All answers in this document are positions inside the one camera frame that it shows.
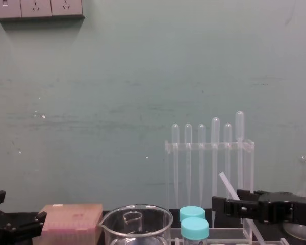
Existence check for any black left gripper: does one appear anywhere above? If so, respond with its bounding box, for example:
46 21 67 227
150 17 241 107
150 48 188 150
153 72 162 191
0 190 48 245

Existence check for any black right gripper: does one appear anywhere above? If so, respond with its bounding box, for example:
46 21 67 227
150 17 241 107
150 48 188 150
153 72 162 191
212 189 306 226

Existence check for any clear glass stirring rod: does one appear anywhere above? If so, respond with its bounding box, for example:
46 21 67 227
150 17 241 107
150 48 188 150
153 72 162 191
218 171 266 244

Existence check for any clear acrylic vial tray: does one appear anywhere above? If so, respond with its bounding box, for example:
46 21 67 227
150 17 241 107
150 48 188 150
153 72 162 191
169 226 289 245

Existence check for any vial with teal cap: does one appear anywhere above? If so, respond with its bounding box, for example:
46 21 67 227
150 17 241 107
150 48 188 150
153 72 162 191
181 217 210 245
178 206 206 223

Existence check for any pink pipette tip box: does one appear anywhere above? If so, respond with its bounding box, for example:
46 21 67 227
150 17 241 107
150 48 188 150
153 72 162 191
32 203 104 245

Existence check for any clear acrylic pipette rack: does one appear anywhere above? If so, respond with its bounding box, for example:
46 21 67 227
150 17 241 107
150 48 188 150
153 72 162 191
165 139 256 241

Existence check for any short clear plastic pipette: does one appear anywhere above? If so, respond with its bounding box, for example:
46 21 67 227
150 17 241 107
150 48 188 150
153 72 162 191
197 123 207 206
184 123 193 206
223 122 233 201
171 123 181 208

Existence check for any long clear plastic pipette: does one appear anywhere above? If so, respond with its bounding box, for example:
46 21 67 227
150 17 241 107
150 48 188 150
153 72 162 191
211 117 221 224
235 110 245 191

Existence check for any large clear glass beaker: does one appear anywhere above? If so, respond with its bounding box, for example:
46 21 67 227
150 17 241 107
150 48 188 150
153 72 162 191
97 204 174 245

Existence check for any small clear glass beaker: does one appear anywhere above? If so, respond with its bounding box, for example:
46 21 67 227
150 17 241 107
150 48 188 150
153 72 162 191
122 211 144 232

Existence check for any grey wall socket panel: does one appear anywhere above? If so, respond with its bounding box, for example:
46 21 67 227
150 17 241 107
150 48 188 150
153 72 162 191
0 0 86 21

